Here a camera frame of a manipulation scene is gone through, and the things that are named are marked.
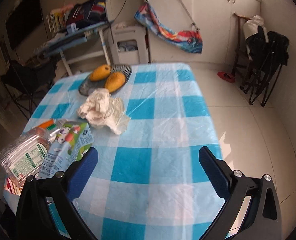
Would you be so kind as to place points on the white paper wrapper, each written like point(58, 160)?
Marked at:
point(100, 110)

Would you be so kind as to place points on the yellow mango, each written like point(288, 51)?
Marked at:
point(100, 73)
point(115, 81)

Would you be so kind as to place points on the black folding camp chair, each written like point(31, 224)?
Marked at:
point(23, 82)

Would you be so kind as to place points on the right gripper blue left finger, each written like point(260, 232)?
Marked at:
point(33, 211)

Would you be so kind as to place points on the yellow mango left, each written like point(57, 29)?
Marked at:
point(100, 73)

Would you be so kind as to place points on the yellow mango right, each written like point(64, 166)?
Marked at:
point(115, 81)

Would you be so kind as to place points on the blue checkered tablecloth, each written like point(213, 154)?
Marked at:
point(148, 182)

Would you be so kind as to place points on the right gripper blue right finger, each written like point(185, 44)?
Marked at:
point(263, 217)

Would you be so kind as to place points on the red object on floor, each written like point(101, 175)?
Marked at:
point(226, 77)

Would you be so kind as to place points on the clear plastic bottle orange cap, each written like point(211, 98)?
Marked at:
point(24, 156)

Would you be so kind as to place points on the white bag on chair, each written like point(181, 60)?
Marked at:
point(251, 26)

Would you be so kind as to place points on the dark striped backpack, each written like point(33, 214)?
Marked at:
point(88, 13)

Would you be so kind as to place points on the green milk carton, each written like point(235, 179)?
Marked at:
point(71, 143)

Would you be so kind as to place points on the colourful hanging cloth bag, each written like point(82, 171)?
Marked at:
point(189, 41)

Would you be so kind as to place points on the blue study desk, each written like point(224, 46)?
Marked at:
point(75, 39)

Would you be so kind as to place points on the black wall television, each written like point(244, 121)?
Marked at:
point(23, 21)

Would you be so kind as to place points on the black folded chair right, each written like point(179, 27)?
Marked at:
point(268, 53)

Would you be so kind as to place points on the white plastic stool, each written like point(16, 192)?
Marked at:
point(128, 45)

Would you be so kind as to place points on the dark glass fruit plate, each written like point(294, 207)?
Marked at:
point(87, 86)

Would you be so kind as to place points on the row of books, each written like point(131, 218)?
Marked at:
point(56, 19)

